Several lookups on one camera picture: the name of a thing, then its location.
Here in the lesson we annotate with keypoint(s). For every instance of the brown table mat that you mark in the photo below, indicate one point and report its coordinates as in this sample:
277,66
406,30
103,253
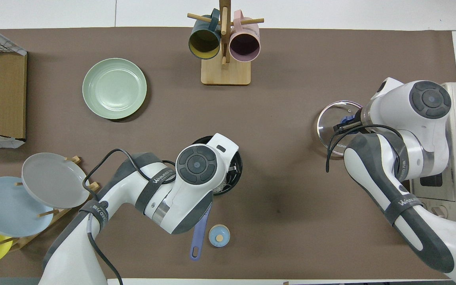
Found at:
291,158

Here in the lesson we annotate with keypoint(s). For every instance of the small blue jar with cork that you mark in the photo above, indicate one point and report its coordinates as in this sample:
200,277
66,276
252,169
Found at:
219,236

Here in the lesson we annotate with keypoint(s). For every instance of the light blue plate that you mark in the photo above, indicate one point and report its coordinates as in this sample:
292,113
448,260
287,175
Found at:
6,209

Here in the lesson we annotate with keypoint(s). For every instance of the pale green plate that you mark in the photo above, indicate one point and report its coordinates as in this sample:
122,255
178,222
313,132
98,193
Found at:
114,88

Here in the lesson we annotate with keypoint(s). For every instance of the wooden plate rack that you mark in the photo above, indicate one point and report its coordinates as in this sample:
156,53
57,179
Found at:
56,217

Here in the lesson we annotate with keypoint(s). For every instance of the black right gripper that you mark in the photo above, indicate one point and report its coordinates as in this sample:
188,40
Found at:
348,126

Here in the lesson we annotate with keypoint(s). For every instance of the glass lid with blue knob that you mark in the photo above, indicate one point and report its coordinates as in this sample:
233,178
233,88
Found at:
331,118

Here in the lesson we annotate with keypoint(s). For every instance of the grey plate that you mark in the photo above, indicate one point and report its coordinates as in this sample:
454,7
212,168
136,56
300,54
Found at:
54,180

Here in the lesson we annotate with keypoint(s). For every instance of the teal mug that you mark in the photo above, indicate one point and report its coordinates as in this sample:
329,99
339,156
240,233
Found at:
205,41

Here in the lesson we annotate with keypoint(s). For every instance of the pink mug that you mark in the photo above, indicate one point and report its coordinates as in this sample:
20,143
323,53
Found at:
244,45

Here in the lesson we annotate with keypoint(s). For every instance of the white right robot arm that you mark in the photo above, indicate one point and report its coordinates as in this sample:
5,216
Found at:
402,118

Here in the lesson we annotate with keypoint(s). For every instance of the wooden mug tree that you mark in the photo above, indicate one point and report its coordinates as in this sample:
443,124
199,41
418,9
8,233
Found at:
225,73

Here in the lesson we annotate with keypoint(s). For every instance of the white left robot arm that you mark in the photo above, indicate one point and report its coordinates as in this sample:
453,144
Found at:
156,190

